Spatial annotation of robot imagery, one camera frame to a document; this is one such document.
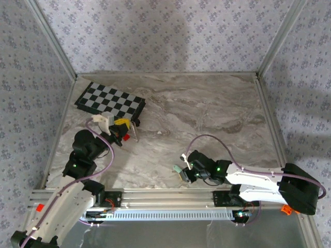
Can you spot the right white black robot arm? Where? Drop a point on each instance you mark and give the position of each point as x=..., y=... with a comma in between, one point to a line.
x=253, y=178

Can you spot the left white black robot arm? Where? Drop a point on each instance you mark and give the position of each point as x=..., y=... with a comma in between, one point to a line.
x=64, y=206

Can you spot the small red block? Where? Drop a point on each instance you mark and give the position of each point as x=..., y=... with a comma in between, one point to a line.
x=126, y=137

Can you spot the black grey chessboard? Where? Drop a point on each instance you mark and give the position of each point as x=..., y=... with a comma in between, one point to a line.
x=111, y=103

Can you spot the small circuit board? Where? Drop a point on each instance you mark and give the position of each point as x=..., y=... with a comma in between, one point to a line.
x=241, y=214
x=99, y=214

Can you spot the grey metal sheet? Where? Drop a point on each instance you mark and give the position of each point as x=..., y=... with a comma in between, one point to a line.
x=168, y=235

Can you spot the red tag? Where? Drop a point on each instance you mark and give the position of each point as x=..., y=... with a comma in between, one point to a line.
x=40, y=207

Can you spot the orange tag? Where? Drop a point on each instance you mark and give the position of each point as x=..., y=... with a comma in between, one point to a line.
x=287, y=209

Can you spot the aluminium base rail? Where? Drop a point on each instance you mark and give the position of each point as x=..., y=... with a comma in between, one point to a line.
x=168, y=197

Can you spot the aluminium table edge rail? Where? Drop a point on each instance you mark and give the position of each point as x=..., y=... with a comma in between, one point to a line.
x=60, y=129
x=272, y=129

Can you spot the aluminium frame post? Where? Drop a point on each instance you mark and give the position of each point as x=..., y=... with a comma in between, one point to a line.
x=52, y=38
x=281, y=38

